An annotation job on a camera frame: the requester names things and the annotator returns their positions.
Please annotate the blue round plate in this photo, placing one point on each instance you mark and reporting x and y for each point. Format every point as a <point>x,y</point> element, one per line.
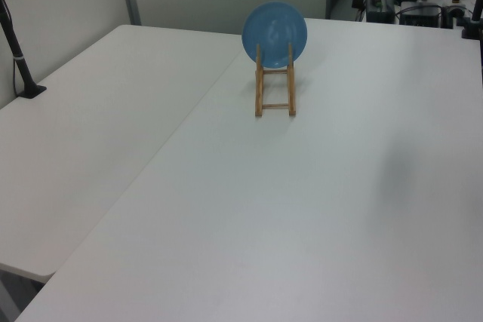
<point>274,31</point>

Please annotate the wooden plate rack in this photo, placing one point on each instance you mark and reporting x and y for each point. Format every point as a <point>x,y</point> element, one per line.
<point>259,92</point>

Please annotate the black computer box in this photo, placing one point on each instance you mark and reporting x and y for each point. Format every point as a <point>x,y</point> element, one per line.
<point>420,16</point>

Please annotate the black clamp stand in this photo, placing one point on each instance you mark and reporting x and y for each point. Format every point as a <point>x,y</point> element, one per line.
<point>473,20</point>

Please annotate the black camera stand pole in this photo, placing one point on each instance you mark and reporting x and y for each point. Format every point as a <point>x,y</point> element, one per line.
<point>17,50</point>

